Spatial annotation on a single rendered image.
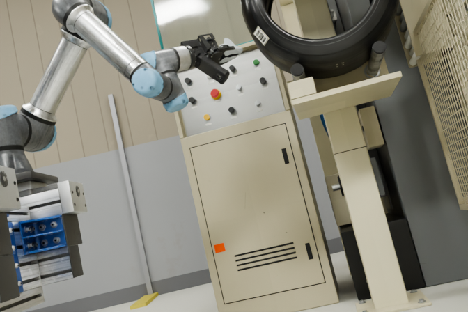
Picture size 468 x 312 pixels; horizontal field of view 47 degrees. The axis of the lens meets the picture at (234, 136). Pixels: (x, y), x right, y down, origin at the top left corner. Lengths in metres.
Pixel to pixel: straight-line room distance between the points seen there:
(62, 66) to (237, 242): 1.21
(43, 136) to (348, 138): 1.14
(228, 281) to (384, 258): 0.76
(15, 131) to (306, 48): 0.96
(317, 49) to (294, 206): 0.89
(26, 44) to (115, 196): 1.64
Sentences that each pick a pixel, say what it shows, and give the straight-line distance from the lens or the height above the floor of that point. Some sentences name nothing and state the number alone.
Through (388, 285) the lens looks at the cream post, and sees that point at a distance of 2.20.
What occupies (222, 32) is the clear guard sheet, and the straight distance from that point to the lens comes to 2.71.
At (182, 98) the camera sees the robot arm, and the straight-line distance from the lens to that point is 1.58.
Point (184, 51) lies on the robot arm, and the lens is 1.67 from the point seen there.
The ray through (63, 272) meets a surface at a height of 0.42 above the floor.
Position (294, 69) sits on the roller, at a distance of 1.85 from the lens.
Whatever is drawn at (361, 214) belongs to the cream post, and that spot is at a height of 0.37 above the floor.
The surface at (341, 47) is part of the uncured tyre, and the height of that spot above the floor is 0.93.
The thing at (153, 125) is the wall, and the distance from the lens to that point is 4.85.
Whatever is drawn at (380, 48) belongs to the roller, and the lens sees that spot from 1.87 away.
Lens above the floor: 0.45
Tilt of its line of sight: 9 degrees up
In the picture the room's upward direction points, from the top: 13 degrees counter-clockwise
